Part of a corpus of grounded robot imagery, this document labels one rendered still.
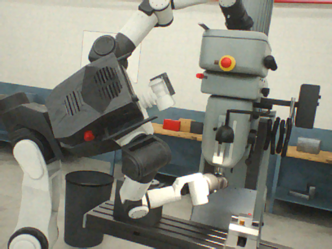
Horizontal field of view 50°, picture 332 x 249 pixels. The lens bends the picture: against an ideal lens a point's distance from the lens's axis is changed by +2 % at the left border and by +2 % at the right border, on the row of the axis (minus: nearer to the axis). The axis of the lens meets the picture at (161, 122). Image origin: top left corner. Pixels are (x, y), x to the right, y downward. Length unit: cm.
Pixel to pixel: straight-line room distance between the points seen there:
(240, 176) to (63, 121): 118
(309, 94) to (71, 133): 114
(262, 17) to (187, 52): 430
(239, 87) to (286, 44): 439
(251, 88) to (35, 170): 89
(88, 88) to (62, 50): 600
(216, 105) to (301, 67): 434
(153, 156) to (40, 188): 43
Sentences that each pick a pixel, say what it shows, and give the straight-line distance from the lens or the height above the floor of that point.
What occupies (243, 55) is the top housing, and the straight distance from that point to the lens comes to 141.
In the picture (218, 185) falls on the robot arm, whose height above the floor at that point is 125.
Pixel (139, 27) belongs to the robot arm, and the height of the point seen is 185.
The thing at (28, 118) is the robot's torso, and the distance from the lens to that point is 131.
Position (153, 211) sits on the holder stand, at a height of 104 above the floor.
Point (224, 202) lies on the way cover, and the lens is 205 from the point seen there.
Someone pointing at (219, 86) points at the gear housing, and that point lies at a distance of 151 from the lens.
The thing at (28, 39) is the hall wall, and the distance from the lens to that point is 764.
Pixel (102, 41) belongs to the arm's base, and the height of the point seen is 178.
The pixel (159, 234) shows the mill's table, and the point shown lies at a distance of 172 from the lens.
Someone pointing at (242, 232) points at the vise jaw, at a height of 105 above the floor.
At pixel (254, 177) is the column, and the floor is 119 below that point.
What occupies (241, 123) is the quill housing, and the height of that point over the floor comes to 152.
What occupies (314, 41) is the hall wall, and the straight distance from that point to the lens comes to 587.
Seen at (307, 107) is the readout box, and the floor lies 162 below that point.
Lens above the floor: 167
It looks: 7 degrees down
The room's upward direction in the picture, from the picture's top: 7 degrees clockwise
